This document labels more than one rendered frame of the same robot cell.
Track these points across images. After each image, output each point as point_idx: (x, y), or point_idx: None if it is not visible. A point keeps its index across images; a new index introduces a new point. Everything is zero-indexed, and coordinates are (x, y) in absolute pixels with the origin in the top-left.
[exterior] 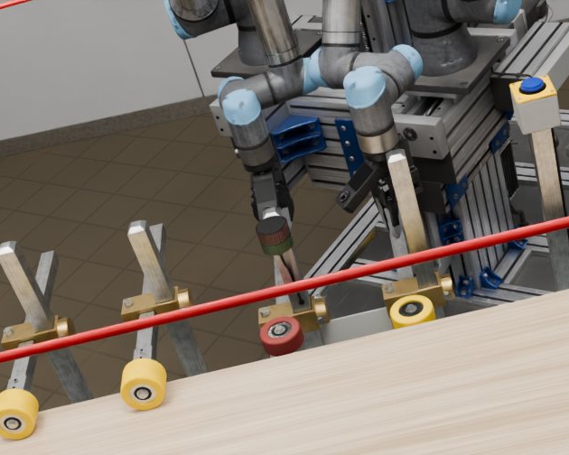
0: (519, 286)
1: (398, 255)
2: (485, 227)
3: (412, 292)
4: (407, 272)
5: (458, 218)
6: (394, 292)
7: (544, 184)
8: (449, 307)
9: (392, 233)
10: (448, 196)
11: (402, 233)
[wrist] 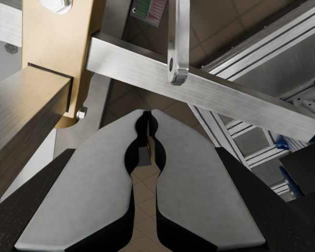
0: (253, 128)
1: (185, 82)
2: (295, 144)
3: (23, 44)
4: (121, 72)
5: (310, 141)
6: (39, 1)
7: None
8: (278, 90)
9: (122, 117)
10: (289, 179)
11: (243, 119)
